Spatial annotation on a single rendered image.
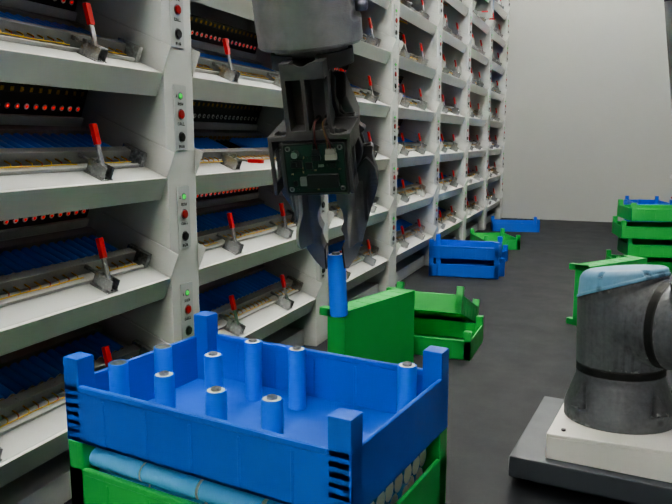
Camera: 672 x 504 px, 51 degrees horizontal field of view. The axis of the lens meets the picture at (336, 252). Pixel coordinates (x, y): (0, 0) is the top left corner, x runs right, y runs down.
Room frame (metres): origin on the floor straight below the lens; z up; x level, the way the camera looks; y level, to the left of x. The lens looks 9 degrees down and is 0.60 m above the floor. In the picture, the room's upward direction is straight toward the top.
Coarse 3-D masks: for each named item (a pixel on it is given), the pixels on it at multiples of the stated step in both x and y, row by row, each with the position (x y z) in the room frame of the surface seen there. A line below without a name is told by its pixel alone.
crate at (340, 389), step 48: (192, 336) 0.77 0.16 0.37; (96, 384) 0.64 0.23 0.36; (144, 384) 0.70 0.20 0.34; (192, 384) 0.75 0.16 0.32; (240, 384) 0.75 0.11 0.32; (336, 384) 0.70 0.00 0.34; (384, 384) 0.67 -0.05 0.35; (432, 384) 0.61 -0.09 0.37; (96, 432) 0.60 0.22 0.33; (144, 432) 0.57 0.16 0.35; (192, 432) 0.54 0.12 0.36; (240, 432) 0.51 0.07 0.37; (288, 432) 0.62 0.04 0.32; (336, 432) 0.47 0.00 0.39; (384, 432) 0.52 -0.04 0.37; (432, 432) 0.61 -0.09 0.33; (240, 480) 0.52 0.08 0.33; (288, 480) 0.49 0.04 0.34; (336, 480) 0.47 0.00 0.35; (384, 480) 0.52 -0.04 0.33
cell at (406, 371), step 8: (400, 368) 0.62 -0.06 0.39; (408, 368) 0.62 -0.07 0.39; (416, 368) 0.63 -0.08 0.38; (400, 376) 0.62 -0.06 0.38; (408, 376) 0.62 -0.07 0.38; (416, 376) 0.63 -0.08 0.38; (400, 384) 0.62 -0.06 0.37; (408, 384) 0.62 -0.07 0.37; (416, 384) 0.63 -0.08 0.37; (400, 392) 0.62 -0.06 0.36; (408, 392) 0.62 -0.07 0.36; (400, 400) 0.62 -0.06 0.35; (408, 400) 0.62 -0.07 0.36; (400, 408) 0.62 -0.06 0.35
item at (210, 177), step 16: (208, 128) 1.76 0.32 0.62; (224, 128) 1.83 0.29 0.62; (240, 128) 1.90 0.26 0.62; (256, 128) 1.99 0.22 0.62; (272, 128) 2.00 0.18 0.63; (208, 176) 1.44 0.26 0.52; (224, 176) 1.51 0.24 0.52; (240, 176) 1.57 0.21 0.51; (256, 176) 1.65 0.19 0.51; (208, 192) 1.47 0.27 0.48
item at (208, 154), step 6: (204, 150) 1.52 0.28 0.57; (210, 150) 1.54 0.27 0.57; (216, 150) 1.57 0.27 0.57; (222, 150) 1.59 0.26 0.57; (228, 150) 1.61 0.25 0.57; (234, 150) 1.63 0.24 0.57; (240, 150) 1.66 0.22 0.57; (246, 150) 1.68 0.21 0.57; (252, 150) 1.71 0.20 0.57; (258, 150) 1.74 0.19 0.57; (264, 150) 1.77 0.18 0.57; (204, 156) 1.51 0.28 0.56; (210, 156) 1.54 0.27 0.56; (216, 156) 1.56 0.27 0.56; (222, 156) 1.59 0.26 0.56; (240, 156) 1.66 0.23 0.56; (246, 156) 1.68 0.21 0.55; (252, 156) 1.70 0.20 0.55; (258, 156) 1.75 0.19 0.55; (264, 156) 1.76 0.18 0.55; (204, 162) 1.49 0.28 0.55; (210, 162) 1.51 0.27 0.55
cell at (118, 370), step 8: (120, 360) 0.64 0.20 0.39; (112, 368) 0.62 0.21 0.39; (120, 368) 0.62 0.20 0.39; (128, 368) 0.63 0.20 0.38; (112, 376) 0.62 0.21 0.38; (120, 376) 0.62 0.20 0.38; (128, 376) 0.63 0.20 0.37; (112, 384) 0.62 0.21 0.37; (120, 384) 0.62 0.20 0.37; (128, 384) 0.63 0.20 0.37; (120, 392) 0.62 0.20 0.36; (128, 392) 0.63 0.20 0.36
